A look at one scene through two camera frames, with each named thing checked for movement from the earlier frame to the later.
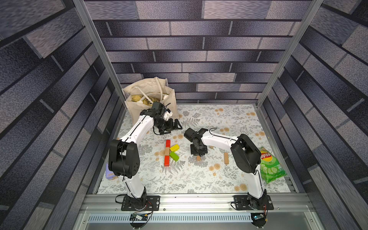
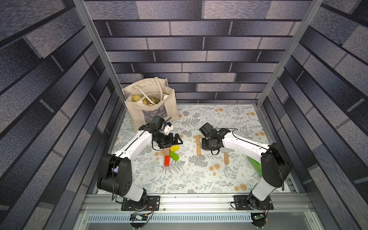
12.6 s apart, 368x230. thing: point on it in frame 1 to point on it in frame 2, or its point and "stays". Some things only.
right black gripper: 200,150 to 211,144
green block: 174,156 stays
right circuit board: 257,217 stays
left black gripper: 170,127 to 170,142
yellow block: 175,148 stays
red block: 166,161 stays
